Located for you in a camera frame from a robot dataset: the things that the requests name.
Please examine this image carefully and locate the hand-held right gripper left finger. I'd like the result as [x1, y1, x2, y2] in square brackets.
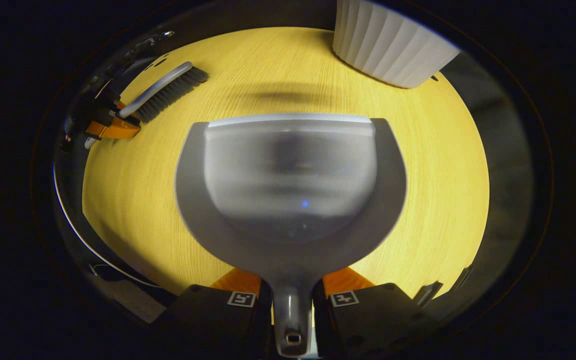
[160, 267, 274, 360]

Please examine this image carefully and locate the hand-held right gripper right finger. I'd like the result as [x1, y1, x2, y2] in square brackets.
[313, 266, 441, 360]

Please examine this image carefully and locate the small grey broom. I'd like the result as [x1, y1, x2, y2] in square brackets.
[118, 61, 210, 124]

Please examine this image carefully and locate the grey dustpan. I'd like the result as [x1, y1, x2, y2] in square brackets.
[175, 113, 408, 358]

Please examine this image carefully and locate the white ribbed garbage bin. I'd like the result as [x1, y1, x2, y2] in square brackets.
[332, 0, 462, 89]

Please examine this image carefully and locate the white cable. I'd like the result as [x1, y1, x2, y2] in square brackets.
[52, 164, 160, 289]

